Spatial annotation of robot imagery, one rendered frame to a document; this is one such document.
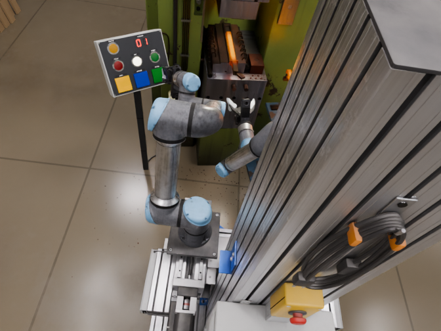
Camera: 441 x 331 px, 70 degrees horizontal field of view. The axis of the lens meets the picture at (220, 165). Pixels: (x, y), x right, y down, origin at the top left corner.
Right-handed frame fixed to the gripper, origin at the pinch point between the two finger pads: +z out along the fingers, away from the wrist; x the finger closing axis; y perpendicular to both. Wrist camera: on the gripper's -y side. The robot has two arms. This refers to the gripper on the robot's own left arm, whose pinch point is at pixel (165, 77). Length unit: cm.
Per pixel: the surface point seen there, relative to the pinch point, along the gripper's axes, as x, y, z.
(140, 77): 10.4, 1.2, 9.6
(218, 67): -38.9, -5.2, 12.4
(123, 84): 20.4, 0.2, 9.6
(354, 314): -67, -165, -74
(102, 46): 24.6, 20.0, 10.3
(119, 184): 33, -84, 67
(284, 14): -76, 18, -6
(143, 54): 5.6, 12.3, 10.3
